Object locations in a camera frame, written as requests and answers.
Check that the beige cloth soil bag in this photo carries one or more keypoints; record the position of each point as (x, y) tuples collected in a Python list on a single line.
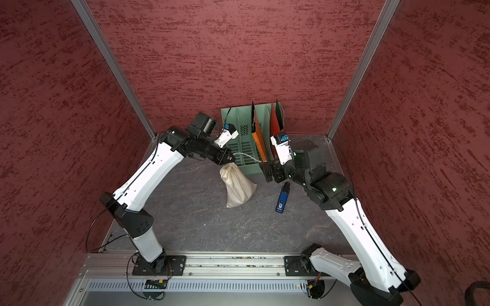
[(240, 189)]

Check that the left aluminium corner post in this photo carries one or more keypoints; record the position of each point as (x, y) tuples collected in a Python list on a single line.
[(94, 30)]

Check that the green plastic file organizer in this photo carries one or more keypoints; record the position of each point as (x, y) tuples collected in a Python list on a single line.
[(244, 146)]

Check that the perforated cable duct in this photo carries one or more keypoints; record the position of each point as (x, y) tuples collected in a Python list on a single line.
[(201, 285)]

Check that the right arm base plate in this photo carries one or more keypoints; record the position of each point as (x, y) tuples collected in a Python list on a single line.
[(300, 266)]

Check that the aluminium corner post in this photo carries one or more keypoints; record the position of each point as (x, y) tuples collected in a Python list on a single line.
[(384, 19), (94, 30)]

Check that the aluminium mounting rail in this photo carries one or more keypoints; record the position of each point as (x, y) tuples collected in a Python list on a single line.
[(199, 265)]

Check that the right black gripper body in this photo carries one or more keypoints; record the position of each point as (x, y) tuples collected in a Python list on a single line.
[(282, 171)]

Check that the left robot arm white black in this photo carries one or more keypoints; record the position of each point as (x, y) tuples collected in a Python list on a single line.
[(126, 204)]

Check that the blue black stapler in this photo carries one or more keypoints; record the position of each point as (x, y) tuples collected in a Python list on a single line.
[(283, 197)]

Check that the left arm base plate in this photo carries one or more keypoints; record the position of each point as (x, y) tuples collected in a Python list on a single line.
[(163, 265)]

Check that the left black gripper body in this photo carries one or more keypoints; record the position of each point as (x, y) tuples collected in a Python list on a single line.
[(220, 153)]

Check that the orange folder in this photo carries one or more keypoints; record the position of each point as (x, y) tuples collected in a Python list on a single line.
[(257, 134)]

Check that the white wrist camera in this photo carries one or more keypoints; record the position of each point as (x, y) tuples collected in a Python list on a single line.
[(228, 133), (281, 144)]

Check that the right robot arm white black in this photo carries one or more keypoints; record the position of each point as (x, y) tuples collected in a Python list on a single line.
[(375, 277)]

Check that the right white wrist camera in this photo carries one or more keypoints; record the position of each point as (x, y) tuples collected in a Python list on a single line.
[(281, 144)]

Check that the right aluminium corner post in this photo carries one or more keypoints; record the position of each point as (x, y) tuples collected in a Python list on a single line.
[(384, 19)]

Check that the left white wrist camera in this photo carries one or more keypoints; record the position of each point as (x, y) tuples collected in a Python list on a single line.
[(228, 133)]

